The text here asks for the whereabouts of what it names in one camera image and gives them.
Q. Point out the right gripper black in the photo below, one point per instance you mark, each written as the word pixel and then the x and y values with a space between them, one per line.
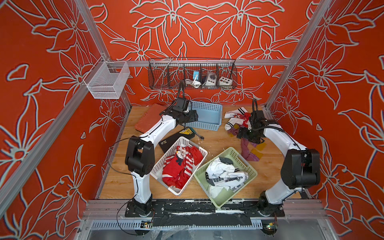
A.
pixel 243 135

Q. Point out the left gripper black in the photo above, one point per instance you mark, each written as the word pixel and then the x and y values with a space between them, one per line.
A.
pixel 193 116

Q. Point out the blue perforated plastic basket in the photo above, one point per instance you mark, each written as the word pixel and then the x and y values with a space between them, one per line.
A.
pixel 209 115

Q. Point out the red christmas sock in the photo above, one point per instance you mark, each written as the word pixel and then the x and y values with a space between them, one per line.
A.
pixel 197 155

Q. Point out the red white striped sock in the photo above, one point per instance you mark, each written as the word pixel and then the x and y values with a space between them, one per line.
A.
pixel 188 162

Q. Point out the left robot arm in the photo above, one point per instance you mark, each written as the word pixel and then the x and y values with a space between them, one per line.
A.
pixel 140 156

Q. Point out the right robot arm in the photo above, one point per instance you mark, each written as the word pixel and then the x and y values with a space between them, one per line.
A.
pixel 300 169

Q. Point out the green perforated plastic basket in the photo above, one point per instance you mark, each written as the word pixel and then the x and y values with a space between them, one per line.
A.
pixel 224 196

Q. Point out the white perforated plastic basket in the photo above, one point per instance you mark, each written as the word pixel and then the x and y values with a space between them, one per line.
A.
pixel 158 168

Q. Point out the black case yellow label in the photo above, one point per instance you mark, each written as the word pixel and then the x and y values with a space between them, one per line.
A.
pixel 168 142

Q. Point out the orange plastic tool case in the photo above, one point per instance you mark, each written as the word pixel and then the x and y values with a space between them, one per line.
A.
pixel 150 118

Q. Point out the white striped sock at back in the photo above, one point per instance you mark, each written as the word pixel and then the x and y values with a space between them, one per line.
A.
pixel 234 113

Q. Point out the blue white charger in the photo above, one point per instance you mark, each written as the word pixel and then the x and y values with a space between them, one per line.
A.
pixel 196 76

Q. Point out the white round socket adapter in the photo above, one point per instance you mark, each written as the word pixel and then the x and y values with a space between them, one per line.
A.
pixel 210 80

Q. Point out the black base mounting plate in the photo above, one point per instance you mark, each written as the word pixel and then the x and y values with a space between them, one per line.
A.
pixel 202 213

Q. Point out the ratchet wrench green handle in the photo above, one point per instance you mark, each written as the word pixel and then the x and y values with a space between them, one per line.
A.
pixel 195 132

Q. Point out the black wire wall basket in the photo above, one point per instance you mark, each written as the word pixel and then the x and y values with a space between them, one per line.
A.
pixel 169 73

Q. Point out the white wire mesh basket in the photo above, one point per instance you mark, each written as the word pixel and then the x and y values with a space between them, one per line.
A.
pixel 107 81

